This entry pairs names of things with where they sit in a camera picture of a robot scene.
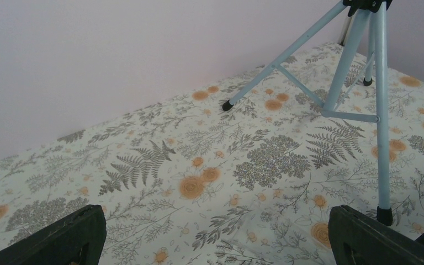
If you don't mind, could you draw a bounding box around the right aluminium frame post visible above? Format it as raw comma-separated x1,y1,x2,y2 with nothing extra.
337,17,352,46

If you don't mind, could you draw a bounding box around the light blue music stand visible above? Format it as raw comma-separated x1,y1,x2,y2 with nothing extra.
222,1,393,226

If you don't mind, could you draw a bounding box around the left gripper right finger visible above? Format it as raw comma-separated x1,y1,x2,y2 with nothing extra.
328,205,424,264

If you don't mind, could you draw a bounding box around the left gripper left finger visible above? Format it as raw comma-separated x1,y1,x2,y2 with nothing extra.
0,205,107,264

